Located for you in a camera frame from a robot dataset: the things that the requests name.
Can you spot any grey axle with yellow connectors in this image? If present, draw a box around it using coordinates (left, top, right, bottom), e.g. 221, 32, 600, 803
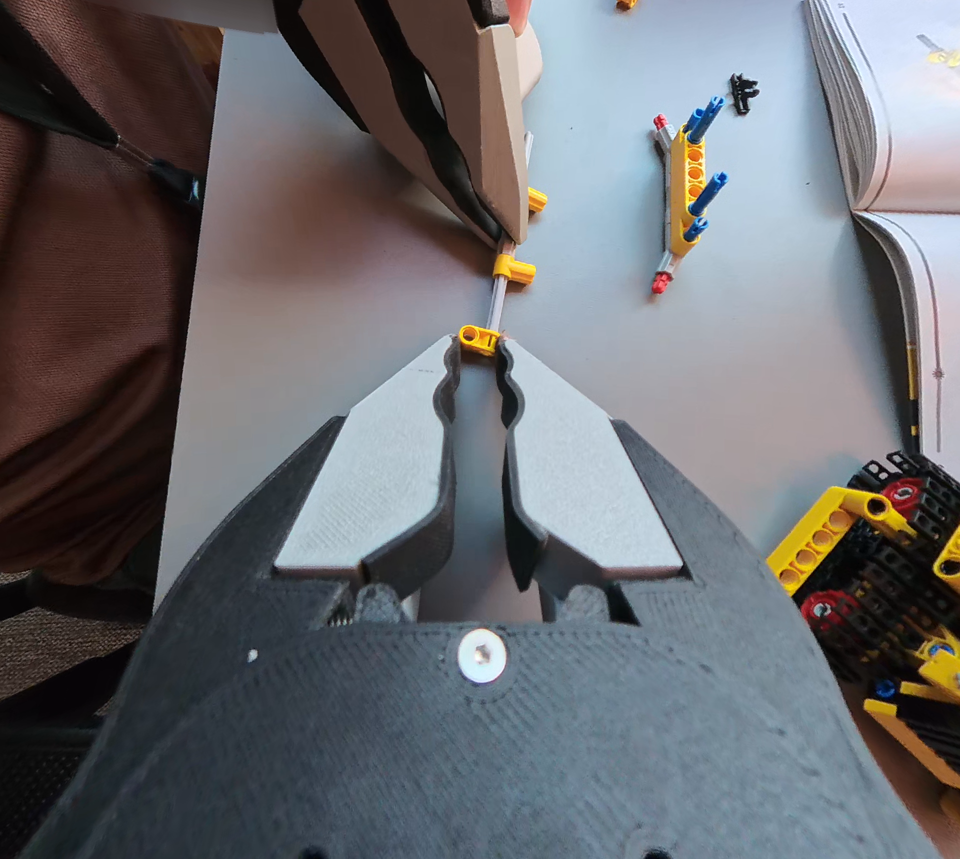
458, 130, 549, 357

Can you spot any black strap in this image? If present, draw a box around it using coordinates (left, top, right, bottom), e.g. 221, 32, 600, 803
0, 4, 205, 209

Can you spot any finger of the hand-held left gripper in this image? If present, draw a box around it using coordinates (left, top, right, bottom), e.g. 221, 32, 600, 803
298, 0, 500, 247
369, 0, 543, 245

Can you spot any open instruction booklet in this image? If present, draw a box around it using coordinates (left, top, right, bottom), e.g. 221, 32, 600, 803
801, 0, 960, 457

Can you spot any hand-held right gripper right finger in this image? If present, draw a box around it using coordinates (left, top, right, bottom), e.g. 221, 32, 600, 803
496, 337, 686, 595

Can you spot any yellow beam with blue pins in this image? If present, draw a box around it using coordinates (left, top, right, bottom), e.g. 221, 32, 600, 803
649, 94, 731, 296

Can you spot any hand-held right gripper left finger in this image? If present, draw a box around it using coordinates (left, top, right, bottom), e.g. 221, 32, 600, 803
273, 334, 460, 599

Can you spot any person's brown clothing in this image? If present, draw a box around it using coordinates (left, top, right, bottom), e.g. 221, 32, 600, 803
0, 0, 223, 579

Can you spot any yellow and black lego vehicle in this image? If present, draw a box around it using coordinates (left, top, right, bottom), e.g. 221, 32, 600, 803
764, 449, 960, 794

